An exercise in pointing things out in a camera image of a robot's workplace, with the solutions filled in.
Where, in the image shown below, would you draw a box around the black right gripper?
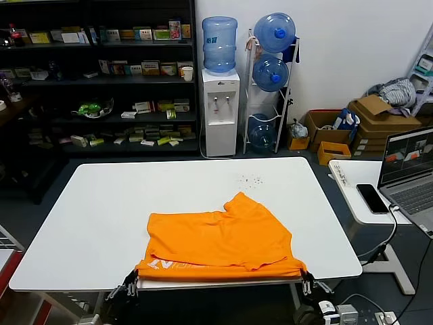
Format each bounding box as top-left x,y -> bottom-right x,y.
299,269 -> 335,307

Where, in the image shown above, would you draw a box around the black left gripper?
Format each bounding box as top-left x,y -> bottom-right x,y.
103,269 -> 140,316

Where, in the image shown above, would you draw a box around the orange t-shirt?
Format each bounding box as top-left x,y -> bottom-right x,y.
135,192 -> 308,282

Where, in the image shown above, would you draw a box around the pile of grey clothes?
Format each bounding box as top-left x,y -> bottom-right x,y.
367,77 -> 417,109

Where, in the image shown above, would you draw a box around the white floor power strip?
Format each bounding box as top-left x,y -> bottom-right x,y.
374,311 -> 400,325

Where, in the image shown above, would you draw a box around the black smartphone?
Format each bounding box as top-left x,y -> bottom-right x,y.
356,183 -> 390,215

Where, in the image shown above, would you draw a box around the red metal cart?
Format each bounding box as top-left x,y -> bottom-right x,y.
0,248 -> 53,325

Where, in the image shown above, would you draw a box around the white side table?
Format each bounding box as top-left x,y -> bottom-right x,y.
328,159 -> 417,296

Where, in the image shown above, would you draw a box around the orange cardboard box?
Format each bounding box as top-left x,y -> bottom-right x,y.
317,141 -> 352,167

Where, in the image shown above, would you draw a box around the grey laptop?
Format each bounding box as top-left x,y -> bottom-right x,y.
378,125 -> 433,238

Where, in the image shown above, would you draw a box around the small yellow cardboard box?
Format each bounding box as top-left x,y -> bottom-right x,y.
287,125 -> 311,151

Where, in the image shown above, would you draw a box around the stacked flat cardboard boxes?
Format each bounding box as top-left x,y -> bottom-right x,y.
351,125 -> 393,156

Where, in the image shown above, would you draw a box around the grey plastic bag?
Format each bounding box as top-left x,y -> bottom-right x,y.
290,118 -> 309,139

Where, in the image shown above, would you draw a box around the open brown cardboard box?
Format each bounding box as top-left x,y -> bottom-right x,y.
304,110 -> 352,153

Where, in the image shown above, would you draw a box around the white metal jug rack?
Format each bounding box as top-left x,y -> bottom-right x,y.
242,28 -> 301,155

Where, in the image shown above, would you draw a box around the blue white bag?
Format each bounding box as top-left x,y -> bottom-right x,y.
333,108 -> 361,143

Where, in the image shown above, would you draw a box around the white water dispenser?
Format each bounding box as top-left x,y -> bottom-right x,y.
202,67 -> 241,158

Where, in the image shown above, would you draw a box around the dark glass bowl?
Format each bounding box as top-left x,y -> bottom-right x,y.
70,97 -> 115,119

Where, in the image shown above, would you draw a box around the brown box with flap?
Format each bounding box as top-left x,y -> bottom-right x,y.
348,94 -> 422,129

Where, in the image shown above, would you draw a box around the black shelving unit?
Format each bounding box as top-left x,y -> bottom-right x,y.
0,0 -> 200,206

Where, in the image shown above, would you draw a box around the orange pink medicine box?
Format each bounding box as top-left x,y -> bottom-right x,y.
110,60 -> 129,75

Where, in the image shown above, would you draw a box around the yellow framed medicine box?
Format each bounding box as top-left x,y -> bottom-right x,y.
141,60 -> 160,76

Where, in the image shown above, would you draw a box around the clear plastic bottle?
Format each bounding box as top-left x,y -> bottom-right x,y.
1,76 -> 16,99

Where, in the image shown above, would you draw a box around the pink rag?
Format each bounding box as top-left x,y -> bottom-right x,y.
246,35 -> 263,58

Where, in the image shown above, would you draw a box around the white blue medicine box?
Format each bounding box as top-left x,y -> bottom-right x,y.
99,28 -> 121,43

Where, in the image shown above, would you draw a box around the labelled blue water jug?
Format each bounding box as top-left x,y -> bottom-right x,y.
202,16 -> 239,76

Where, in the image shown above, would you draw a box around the colourful pink carton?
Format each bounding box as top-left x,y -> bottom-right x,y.
168,20 -> 182,41

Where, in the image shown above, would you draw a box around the grey metal shelf rack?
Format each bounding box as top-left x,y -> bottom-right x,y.
404,23 -> 433,116

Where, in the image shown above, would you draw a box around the cola bottle red cap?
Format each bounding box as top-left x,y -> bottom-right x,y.
8,22 -> 26,47

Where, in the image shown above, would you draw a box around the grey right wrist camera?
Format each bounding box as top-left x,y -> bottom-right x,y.
334,303 -> 359,325

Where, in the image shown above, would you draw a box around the white laptop cable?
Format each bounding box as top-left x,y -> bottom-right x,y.
358,202 -> 400,267

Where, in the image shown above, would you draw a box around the black floor cable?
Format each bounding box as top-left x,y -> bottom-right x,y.
397,242 -> 433,321

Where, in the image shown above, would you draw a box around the white wire rack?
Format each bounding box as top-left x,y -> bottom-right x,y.
0,223 -> 25,255

